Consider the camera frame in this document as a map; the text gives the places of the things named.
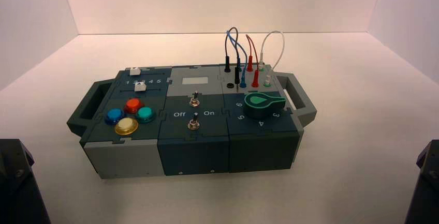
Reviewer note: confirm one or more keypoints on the teal push button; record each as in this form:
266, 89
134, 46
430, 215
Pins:
145, 113

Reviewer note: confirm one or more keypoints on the green rotary knob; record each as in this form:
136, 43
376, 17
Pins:
262, 104

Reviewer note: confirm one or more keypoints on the grey display screen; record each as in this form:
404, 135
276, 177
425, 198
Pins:
195, 81

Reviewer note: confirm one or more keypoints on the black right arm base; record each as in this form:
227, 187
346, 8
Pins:
427, 188

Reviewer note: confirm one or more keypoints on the yellow push button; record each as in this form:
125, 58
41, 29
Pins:
126, 125

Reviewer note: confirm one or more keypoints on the red push button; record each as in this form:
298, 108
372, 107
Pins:
133, 105

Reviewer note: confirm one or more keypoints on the dark teal grey task box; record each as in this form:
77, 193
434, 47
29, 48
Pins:
192, 154

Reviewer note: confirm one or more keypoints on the blue push button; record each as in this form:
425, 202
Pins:
114, 115

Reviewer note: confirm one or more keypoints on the metal toggle switch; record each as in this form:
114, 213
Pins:
194, 99
193, 123

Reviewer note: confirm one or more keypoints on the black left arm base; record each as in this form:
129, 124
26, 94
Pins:
17, 188

